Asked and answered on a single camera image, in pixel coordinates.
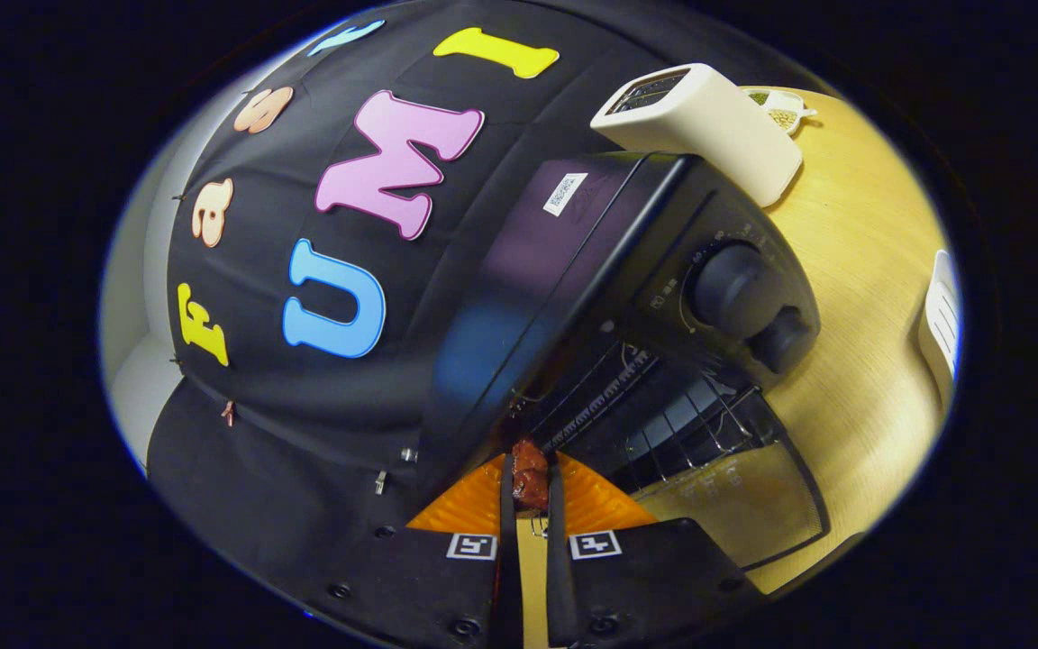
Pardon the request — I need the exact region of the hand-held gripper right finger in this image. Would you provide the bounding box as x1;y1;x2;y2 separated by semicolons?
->
546;451;763;649

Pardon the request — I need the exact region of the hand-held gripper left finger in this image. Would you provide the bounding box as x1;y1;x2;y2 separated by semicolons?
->
303;453;524;649

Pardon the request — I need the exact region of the brown meat slice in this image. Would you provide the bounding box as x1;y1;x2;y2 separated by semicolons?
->
511;439;551;512

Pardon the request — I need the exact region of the black toaster oven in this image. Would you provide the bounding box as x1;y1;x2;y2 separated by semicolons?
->
417;151;831;571

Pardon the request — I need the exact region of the white slot toaster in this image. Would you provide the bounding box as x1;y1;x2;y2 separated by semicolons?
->
590;63;804;208

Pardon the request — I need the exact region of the black backdrop cloth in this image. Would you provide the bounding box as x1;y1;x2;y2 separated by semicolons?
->
145;0;754;623

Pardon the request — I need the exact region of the white ribbed tray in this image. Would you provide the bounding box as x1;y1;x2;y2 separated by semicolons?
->
918;250;961;407

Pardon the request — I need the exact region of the small white dish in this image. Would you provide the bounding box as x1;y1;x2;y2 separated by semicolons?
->
742;87;817;136

